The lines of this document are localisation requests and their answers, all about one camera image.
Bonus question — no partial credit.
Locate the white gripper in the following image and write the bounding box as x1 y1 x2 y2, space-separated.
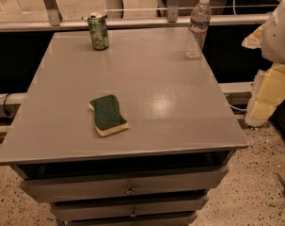
242 0 285 127

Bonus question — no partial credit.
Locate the green soda can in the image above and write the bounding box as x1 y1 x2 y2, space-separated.
87 13 109 50

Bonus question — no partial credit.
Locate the clear plastic water bottle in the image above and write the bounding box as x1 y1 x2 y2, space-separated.
185 0 212 58

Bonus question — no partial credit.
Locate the grey drawer cabinet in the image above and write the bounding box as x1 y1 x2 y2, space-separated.
0 26 250 226

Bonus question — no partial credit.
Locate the green and yellow sponge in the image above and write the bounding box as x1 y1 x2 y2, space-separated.
88 94 129 137

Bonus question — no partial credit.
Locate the bottom grey drawer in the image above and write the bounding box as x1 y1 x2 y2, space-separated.
68 211 197 226

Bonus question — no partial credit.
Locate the grey drawer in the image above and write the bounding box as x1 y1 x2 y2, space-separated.
21 166 229 202
51 195 209 220
68 211 197 226

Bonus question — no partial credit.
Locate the middle grey drawer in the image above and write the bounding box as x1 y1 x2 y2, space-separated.
51 195 209 220

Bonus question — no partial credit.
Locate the top grey drawer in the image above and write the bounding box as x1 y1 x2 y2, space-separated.
21 166 229 202

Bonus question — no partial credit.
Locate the white cable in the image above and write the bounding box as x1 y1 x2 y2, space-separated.
227 103 248 113

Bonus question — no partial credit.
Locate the metal railing frame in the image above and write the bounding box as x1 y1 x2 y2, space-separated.
0 0 282 32

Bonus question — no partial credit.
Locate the black cable on left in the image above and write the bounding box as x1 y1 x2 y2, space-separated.
2 93 13 118

